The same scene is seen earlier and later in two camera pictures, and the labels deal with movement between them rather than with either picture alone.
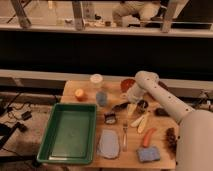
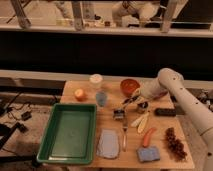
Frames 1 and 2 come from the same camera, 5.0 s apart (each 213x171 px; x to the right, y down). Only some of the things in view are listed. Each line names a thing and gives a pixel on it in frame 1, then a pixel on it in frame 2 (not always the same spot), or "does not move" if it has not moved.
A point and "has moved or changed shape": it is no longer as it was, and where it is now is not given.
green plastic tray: [69, 137] does not move
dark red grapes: [171, 139] does not move
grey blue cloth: [109, 144] does not move
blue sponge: [148, 154] does not move
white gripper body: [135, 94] → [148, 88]
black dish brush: [110, 117] has moved or changed shape
